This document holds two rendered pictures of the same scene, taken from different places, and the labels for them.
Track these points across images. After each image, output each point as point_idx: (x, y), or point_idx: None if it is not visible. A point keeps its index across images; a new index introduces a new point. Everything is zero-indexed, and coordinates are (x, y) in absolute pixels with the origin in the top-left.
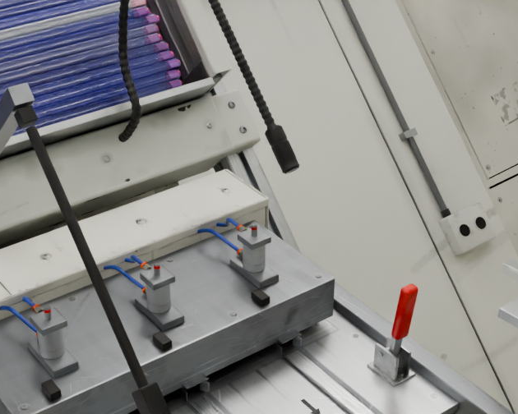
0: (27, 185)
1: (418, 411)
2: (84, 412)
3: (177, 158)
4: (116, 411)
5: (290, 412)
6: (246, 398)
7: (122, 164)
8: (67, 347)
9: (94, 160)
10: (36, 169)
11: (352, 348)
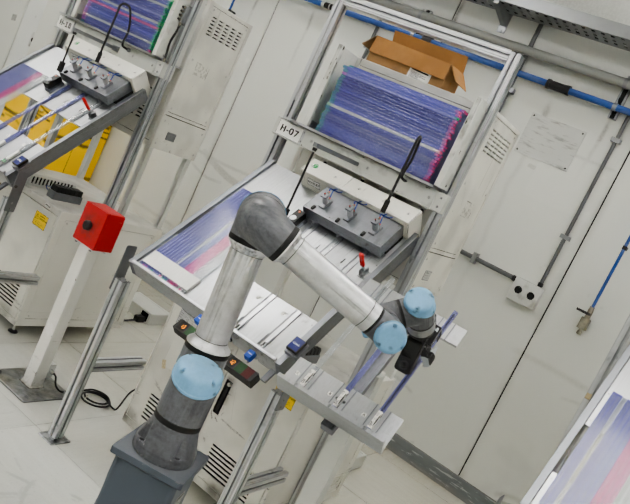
0: (376, 172)
1: None
2: (315, 217)
3: (412, 197)
4: (322, 224)
5: (339, 257)
6: (341, 248)
7: (399, 186)
8: (330, 205)
9: (394, 180)
10: (381, 170)
11: (370, 265)
